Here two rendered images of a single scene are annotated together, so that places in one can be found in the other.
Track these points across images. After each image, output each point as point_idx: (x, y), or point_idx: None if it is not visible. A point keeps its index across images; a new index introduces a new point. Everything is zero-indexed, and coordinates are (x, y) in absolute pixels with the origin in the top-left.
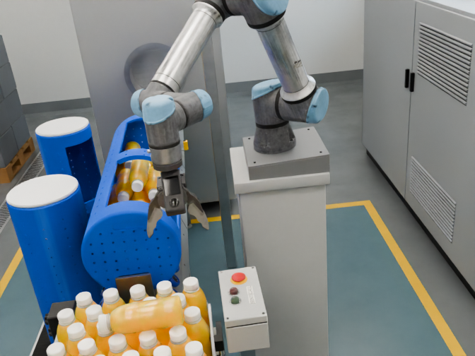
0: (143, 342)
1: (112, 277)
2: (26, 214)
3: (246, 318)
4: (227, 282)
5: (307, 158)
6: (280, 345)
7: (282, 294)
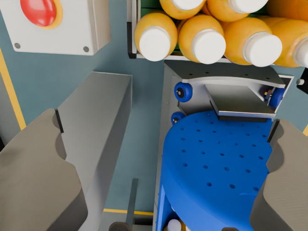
0: None
1: (267, 128)
2: None
3: None
4: (67, 4)
5: None
6: (103, 98)
7: (84, 123)
